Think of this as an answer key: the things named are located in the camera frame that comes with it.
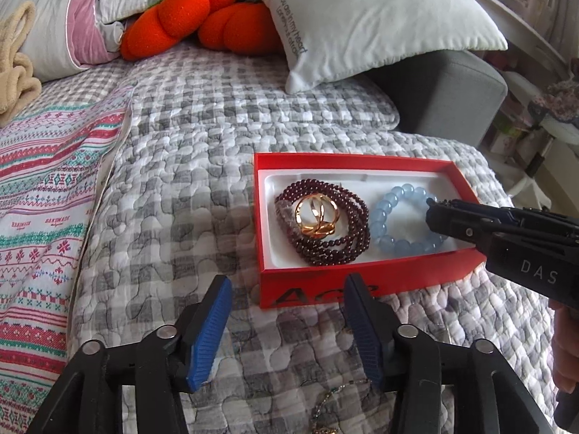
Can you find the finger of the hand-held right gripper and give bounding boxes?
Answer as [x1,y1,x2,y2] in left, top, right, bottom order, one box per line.
[440,199,551,221]
[425,201,499,247]

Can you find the grey pillow with pink band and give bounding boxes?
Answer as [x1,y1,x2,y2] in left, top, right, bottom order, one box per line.
[0,0,133,83]

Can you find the light blue bead bracelet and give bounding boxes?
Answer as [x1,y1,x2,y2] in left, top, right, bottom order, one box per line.
[370,184,446,254]

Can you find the orange pumpkin plush cushion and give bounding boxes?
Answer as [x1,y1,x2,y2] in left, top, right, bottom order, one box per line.
[120,0,284,61]

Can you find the grey sofa armrest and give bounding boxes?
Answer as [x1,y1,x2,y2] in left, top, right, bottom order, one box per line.
[370,49,508,148]

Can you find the pink green patterned blanket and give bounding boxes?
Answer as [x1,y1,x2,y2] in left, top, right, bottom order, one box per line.
[0,82,137,421]

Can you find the gold ring bangle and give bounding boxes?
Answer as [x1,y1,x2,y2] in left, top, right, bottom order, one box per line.
[295,192,345,238]

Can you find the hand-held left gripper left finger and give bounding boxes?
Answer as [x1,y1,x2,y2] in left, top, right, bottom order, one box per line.
[27,275,233,434]

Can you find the thin chain necklace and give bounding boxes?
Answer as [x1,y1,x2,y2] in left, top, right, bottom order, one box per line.
[308,379,368,434]

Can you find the white deer print pillow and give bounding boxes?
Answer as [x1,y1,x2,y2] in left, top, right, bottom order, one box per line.
[253,0,510,95]

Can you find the beige fleece blanket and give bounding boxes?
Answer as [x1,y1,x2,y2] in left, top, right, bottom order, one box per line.
[0,0,42,128]

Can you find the person's right hand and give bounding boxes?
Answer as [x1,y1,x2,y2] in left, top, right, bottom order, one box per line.
[552,302,579,392]

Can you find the grey white checked quilt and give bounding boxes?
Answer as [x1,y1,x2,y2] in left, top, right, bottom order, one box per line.
[68,47,558,434]

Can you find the dark red bead bracelet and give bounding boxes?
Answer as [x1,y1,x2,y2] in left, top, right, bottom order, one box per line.
[274,179,372,267]

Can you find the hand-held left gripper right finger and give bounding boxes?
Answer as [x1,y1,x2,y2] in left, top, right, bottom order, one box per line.
[345,273,553,434]

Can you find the red jewelry box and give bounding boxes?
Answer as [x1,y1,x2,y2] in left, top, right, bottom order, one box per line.
[253,152,487,310]

